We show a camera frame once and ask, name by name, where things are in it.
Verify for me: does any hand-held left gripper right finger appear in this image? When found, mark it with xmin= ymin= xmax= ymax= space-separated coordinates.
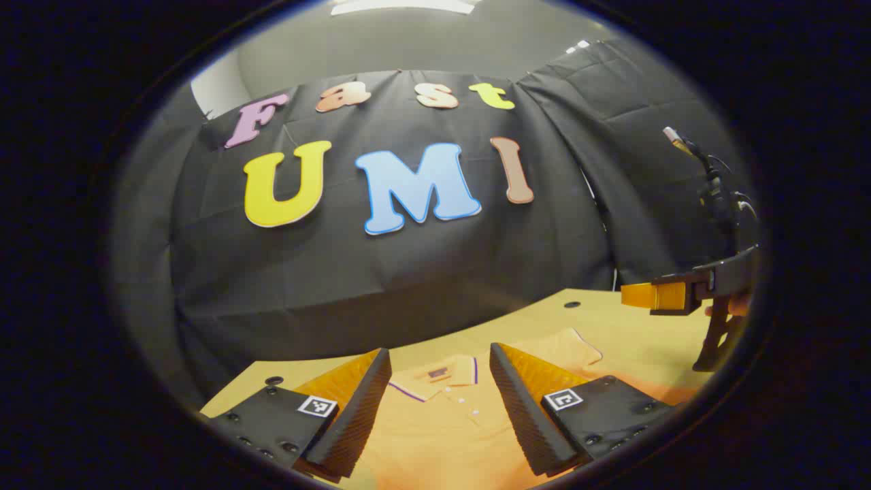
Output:
xmin=489 ymin=342 xmax=678 ymax=477

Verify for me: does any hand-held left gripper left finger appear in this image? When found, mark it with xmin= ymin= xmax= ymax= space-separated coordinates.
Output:
xmin=204 ymin=347 xmax=393 ymax=485

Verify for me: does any orange T-shirt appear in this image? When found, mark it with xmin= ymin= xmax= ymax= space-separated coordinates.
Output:
xmin=340 ymin=328 xmax=702 ymax=490

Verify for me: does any black backdrop cloth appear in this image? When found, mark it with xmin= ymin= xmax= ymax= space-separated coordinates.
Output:
xmin=112 ymin=37 xmax=759 ymax=409

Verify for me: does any ceiling light panel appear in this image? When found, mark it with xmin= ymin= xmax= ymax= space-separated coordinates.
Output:
xmin=331 ymin=0 xmax=477 ymax=16

